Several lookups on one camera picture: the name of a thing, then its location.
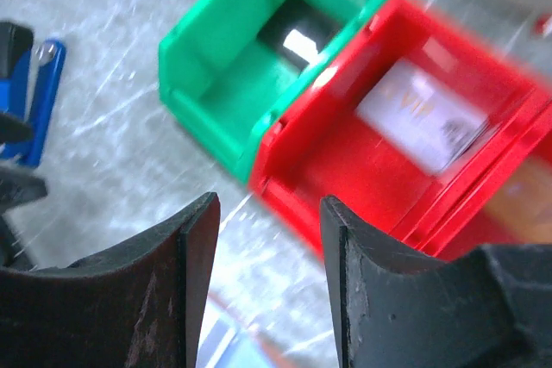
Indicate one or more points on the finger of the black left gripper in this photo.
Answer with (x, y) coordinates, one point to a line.
(20, 186)
(13, 130)

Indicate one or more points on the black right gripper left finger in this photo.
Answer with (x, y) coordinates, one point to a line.
(139, 303)

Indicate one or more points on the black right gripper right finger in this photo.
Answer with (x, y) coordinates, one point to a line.
(393, 306)

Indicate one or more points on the tan leather card holder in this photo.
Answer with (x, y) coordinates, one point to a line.
(226, 341)

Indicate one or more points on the card with magnetic stripe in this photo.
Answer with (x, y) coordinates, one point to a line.
(422, 117)

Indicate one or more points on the black credit card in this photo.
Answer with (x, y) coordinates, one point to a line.
(298, 32)

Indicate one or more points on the blue black lighter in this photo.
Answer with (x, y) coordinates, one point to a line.
(33, 107)

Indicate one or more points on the right red plastic bin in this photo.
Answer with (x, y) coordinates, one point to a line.
(511, 203)

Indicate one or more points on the red plastic bin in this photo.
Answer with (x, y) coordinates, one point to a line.
(320, 147)
(511, 203)

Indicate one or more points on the middle red plastic bin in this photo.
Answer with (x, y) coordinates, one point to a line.
(320, 147)

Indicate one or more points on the green plastic bin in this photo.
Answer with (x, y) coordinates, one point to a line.
(226, 87)

